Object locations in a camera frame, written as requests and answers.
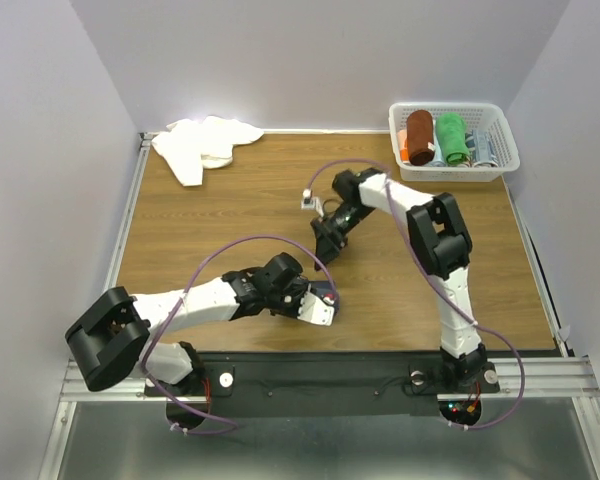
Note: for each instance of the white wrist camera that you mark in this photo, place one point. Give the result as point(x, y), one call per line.
point(317, 309)
point(311, 202)

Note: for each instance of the white towel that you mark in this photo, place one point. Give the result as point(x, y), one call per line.
point(190, 147)

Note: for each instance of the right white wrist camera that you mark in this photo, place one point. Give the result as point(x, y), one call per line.
point(311, 202)

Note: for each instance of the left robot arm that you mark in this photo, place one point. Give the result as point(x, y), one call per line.
point(117, 336)

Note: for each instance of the light blue rolled towel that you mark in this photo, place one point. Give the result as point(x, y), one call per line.
point(438, 160)

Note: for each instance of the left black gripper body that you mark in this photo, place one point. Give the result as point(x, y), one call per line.
point(287, 302)

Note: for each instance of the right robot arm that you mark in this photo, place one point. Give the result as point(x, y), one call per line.
point(438, 240)

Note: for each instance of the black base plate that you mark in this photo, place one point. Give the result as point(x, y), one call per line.
point(312, 384)

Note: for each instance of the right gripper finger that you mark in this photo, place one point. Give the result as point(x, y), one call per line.
point(335, 248)
point(321, 252)

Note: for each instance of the dark blue towel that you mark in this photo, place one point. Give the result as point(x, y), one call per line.
point(323, 289)

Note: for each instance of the white plastic basket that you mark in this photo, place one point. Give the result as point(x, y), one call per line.
point(484, 117)

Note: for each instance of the blue patterned rolled towel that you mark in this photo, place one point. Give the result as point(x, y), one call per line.
point(481, 149)

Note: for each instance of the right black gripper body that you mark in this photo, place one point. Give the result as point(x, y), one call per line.
point(337, 225)

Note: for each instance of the brown rolled towel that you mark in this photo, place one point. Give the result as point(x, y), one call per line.
point(420, 137)

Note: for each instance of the orange rolled towel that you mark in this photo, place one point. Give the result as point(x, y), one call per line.
point(403, 146)

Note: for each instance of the green rolled towel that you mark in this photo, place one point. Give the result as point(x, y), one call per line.
point(450, 129)

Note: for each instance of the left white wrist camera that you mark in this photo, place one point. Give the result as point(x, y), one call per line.
point(317, 309)

